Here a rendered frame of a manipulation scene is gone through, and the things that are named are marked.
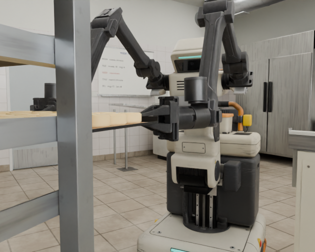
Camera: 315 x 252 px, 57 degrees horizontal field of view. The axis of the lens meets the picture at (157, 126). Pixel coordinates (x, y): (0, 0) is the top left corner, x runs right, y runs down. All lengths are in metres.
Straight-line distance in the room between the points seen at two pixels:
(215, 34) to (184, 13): 5.41
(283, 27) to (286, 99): 1.80
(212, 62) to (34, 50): 0.60
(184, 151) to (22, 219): 1.22
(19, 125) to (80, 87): 0.08
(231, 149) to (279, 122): 3.40
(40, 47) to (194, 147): 1.20
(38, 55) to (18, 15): 4.60
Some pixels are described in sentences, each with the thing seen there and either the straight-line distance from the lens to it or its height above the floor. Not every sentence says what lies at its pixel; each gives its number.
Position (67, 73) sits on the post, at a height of 1.02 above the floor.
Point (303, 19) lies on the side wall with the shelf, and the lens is 6.12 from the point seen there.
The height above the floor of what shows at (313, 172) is 0.77.
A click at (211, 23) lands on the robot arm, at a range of 0.95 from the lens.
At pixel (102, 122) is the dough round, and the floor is 0.96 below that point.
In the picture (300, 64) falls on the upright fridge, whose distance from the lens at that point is 4.92.
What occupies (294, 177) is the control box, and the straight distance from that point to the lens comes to 1.13.
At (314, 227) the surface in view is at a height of 0.60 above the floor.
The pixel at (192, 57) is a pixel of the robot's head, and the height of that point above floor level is 1.21.
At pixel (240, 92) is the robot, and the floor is 1.04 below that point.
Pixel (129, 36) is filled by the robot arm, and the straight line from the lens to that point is 1.31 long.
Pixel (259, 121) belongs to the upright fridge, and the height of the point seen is 0.68.
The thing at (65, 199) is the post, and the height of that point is 0.88.
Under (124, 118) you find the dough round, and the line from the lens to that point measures 0.53.
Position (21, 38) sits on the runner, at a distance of 0.34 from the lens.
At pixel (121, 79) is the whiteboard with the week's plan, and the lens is 5.29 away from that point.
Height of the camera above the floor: 0.99
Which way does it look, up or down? 4 degrees down
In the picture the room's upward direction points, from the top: straight up
